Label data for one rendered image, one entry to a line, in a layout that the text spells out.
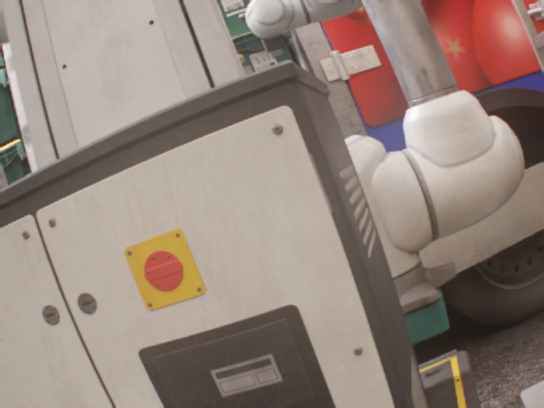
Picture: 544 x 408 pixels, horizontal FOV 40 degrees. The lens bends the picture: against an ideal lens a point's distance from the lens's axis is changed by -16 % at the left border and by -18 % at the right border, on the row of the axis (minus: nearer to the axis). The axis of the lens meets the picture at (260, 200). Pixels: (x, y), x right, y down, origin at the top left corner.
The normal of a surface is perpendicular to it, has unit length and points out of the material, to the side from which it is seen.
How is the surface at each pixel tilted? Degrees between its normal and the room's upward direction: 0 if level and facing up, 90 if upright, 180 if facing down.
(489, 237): 90
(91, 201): 90
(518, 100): 90
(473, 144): 87
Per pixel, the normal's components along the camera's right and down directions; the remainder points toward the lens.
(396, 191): 0.03, -0.18
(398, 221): 0.11, 0.06
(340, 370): -0.16, 0.07
